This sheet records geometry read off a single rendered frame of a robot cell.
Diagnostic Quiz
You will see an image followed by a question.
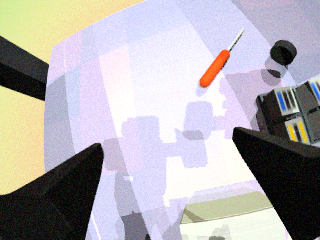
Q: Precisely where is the orange-handled screwdriver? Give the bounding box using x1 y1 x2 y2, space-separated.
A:
200 28 244 88

